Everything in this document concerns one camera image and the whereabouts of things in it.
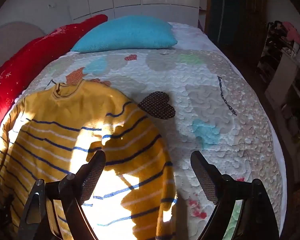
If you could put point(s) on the white wall socket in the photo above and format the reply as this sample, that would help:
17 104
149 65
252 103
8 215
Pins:
52 5

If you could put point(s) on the pink cloth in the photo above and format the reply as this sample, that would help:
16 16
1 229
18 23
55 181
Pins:
292 32

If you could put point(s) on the heart patterned quilt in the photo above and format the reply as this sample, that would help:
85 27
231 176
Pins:
202 92

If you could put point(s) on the teal pillow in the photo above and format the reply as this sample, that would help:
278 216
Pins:
127 33

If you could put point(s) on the round beige headboard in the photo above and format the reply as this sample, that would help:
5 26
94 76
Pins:
12 35

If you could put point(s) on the yellow striped sweater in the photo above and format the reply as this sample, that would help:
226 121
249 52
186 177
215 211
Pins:
65 115

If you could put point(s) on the dark wooden door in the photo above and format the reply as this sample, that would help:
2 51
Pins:
240 12

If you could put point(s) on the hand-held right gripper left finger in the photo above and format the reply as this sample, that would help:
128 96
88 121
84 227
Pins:
93 177

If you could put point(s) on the cluttered shelf unit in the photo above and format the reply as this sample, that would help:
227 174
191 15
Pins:
285 80

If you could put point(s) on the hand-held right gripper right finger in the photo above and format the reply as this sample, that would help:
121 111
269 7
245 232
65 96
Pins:
205 177

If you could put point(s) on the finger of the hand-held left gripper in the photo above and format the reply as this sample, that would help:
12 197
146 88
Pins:
1 215

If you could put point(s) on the red bolster pillow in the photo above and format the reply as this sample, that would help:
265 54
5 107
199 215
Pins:
27 60

